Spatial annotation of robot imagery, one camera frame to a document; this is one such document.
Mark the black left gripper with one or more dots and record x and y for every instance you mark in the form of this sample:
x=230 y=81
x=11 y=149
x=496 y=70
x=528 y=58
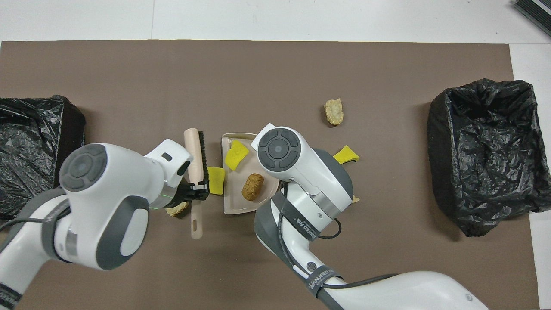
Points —
x=184 y=193

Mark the yellow sponge piece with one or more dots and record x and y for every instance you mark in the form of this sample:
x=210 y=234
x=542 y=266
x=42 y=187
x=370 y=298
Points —
x=236 y=157
x=216 y=181

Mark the beige plastic dustpan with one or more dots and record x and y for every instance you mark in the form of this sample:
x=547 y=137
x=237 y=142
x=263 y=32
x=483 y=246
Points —
x=234 y=193

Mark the beige hand brush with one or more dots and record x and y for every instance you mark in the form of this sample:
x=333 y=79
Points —
x=194 y=150

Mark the brown bread roll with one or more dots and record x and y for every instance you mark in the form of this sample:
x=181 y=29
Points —
x=252 y=187

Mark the yellow sponge wedge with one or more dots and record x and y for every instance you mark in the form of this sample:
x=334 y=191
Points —
x=346 y=154

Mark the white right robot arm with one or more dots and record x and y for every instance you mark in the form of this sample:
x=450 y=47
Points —
x=301 y=172

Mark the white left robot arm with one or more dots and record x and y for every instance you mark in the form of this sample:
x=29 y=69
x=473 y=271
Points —
x=107 y=206

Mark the black bag lined bin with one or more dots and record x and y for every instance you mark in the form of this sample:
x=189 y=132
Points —
x=482 y=150
x=26 y=129

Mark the brown table mat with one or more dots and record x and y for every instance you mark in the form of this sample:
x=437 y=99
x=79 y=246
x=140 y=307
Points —
x=275 y=64

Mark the dark ribbed panel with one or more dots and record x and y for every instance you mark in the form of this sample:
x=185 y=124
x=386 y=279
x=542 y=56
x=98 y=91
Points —
x=536 y=10

